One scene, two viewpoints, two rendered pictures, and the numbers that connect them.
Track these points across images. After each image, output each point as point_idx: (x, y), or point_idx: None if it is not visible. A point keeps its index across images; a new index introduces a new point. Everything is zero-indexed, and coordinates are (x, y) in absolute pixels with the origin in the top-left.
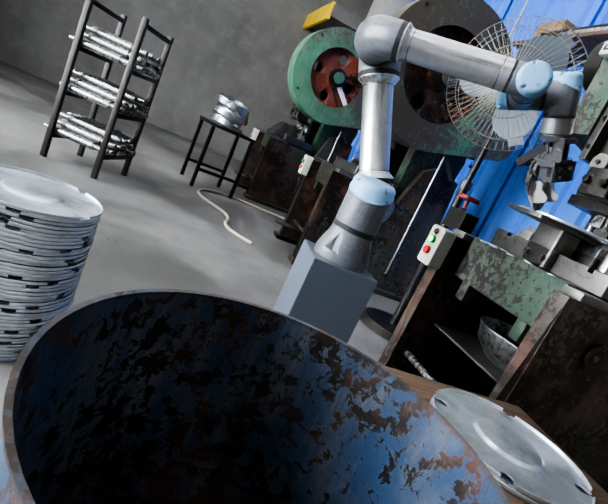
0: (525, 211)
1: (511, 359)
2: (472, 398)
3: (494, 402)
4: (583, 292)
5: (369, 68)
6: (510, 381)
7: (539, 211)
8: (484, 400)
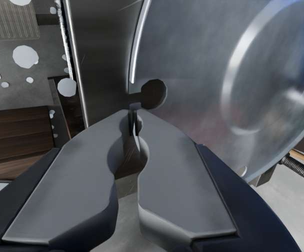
0: (82, 111)
1: (67, 125)
2: None
3: (22, 164)
4: (121, 188)
5: None
6: (66, 126)
7: (134, 132)
8: None
